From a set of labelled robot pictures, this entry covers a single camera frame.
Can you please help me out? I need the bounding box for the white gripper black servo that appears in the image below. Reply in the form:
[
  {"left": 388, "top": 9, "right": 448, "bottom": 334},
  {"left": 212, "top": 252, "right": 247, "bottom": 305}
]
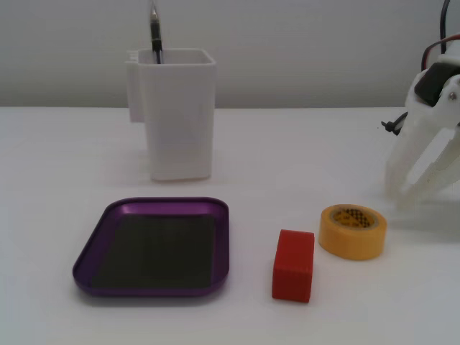
[{"left": 386, "top": 52, "right": 460, "bottom": 213}]

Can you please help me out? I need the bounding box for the purple metal tray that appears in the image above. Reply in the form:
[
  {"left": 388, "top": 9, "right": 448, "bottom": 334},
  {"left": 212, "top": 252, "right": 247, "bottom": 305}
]
[{"left": 72, "top": 196, "right": 230, "bottom": 298}]

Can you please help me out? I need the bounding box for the red wire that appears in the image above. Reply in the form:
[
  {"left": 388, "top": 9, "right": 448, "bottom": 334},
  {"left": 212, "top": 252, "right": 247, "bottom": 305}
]
[{"left": 420, "top": 33, "right": 460, "bottom": 69}]

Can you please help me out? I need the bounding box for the yellow tape roll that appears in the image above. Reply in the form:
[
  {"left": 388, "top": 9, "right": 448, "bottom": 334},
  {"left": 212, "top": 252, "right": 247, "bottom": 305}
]
[{"left": 319, "top": 203, "right": 388, "bottom": 262}]

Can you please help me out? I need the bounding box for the thick black cable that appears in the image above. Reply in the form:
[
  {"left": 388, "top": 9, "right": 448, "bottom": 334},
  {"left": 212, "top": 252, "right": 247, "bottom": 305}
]
[{"left": 440, "top": 0, "right": 453, "bottom": 55}]

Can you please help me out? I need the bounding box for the white plastic pen holder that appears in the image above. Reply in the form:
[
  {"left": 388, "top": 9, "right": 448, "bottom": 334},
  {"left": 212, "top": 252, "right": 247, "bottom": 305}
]
[{"left": 124, "top": 47, "right": 218, "bottom": 183}]

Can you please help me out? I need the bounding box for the black pen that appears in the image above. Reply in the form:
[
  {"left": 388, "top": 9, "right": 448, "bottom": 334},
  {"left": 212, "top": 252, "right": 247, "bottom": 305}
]
[{"left": 149, "top": 0, "right": 165, "bottom": 65}]

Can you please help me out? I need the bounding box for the red rectangular block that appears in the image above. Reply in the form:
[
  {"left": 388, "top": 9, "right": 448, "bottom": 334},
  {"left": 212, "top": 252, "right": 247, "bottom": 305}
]
[{"left": 271, "top": 229, "right": 316, "bottom": 303}]

